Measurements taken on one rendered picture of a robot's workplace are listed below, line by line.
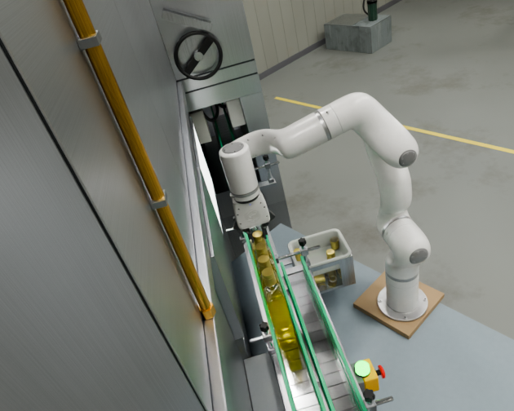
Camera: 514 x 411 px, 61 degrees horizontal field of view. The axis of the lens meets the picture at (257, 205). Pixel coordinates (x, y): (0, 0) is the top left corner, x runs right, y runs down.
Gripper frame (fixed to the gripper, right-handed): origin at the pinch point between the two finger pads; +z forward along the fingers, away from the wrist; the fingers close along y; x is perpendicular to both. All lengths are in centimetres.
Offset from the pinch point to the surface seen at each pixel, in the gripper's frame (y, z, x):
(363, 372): 18, 32, -36
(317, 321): 10.8, 28.5, -16.9
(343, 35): 200, 110, 502
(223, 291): -13.5, -2.5, -22.5
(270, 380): -8.5, 28.5, -32.1
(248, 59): 19, -24, 93
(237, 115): 8, 5, 103
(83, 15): -13, -79, -48
